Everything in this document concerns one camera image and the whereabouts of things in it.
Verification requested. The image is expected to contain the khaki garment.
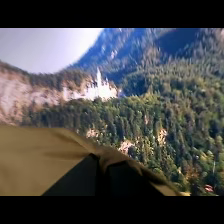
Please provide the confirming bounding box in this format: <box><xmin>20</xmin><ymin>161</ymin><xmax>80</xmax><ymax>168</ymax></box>
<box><xmin>0</xmin><ymin>124</ymin><xmax>184</xmax><ymax>197</ymax></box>

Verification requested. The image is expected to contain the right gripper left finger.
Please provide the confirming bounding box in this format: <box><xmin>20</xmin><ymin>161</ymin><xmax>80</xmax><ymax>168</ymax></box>
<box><xmin>42</xmin><ymin>153</ymin><xmax>100</xmax><ymax>197</ymax></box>

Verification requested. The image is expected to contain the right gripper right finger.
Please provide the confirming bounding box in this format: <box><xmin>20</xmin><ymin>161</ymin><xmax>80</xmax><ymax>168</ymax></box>
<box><xmin>105</xmin><ymin>160</ymin><xmax>167</xmax><ymax>197</ymax></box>

